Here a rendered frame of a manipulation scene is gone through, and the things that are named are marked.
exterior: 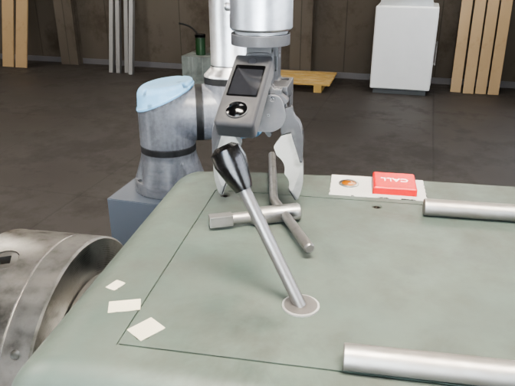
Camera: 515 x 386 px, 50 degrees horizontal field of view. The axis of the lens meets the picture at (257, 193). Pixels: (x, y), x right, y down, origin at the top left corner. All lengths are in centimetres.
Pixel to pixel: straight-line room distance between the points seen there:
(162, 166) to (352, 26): 672
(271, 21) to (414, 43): 628
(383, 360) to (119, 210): 82
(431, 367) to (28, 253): 47
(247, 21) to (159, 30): 793
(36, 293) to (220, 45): 64
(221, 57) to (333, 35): 671
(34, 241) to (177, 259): 20
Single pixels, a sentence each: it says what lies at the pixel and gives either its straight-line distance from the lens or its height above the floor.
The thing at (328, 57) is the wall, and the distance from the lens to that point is 785.
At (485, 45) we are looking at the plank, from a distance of 735.
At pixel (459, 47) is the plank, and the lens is 735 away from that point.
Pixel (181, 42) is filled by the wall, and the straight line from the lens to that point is 845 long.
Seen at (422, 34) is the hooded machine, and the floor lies 72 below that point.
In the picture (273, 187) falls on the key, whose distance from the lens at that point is 76.
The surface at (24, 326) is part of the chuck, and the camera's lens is 65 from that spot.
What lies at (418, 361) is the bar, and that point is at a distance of 46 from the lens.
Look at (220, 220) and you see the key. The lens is 67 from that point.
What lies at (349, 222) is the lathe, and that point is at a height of 125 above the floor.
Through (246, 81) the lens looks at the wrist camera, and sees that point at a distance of 64.
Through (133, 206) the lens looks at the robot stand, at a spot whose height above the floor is 109.
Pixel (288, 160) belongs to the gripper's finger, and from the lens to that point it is 69.
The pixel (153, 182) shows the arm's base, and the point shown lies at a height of 113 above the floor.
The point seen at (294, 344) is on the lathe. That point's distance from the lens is 49.
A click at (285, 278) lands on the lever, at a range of 52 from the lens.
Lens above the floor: 156
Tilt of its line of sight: 23 degrees down
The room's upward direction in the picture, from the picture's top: straight up
